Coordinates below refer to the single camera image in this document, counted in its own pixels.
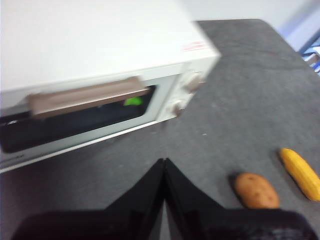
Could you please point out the brown potato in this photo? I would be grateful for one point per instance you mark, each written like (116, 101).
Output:
(256, 191)

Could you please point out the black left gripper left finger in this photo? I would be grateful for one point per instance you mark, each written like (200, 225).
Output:
(112, 222)

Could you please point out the beige round oven knob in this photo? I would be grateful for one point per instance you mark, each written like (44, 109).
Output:
(178, 108)
(193, 82)

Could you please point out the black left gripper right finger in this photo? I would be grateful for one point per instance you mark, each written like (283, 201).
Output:
(212, 222)

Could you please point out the yellow corn cob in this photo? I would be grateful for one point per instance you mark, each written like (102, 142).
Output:
(300, 172)

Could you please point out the purple eggplant green stem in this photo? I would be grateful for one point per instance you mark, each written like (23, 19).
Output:
(132, 101)

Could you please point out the blue background object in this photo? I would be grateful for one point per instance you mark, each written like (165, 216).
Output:
(312, 58)

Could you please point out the white Toshiba toaster oven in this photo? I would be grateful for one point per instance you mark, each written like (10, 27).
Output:
(100, 37)

